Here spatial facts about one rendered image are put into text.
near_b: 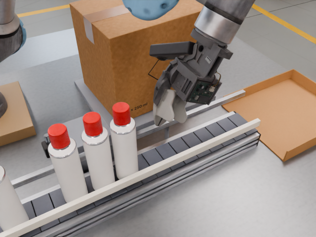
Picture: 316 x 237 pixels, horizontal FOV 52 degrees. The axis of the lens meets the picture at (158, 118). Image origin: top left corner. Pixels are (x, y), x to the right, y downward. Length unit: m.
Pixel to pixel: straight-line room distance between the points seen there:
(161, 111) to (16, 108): 0.51
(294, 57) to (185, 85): 2.49
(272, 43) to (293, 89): 2.05
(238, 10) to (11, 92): 0.75
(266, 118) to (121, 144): 0.51
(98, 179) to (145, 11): 0.37
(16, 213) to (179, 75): 0.40
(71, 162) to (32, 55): 0.78
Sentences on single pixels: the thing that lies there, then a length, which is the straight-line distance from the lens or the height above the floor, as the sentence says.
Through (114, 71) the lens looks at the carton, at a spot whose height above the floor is 1.03.
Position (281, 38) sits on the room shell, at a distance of 3.31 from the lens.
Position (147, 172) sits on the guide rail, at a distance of 0.72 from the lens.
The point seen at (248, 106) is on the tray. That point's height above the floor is 0.83.
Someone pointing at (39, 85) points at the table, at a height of 0.83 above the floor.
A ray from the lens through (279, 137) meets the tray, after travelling 0.97.
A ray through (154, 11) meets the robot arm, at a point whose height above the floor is 1.29.
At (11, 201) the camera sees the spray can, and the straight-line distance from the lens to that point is 0.65.
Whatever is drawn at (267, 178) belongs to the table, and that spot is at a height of 0.83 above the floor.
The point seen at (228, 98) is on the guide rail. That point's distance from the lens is 0.85.
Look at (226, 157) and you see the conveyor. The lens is 0.86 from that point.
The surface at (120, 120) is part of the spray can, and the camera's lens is 0.62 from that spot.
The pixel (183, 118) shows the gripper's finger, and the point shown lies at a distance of 0.66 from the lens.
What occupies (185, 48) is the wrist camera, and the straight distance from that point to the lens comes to 0.62.
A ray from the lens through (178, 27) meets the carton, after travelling 0.86.
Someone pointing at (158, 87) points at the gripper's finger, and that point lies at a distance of 0.63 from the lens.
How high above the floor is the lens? 1.48
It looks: 42 degrees down
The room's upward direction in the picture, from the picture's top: straight up
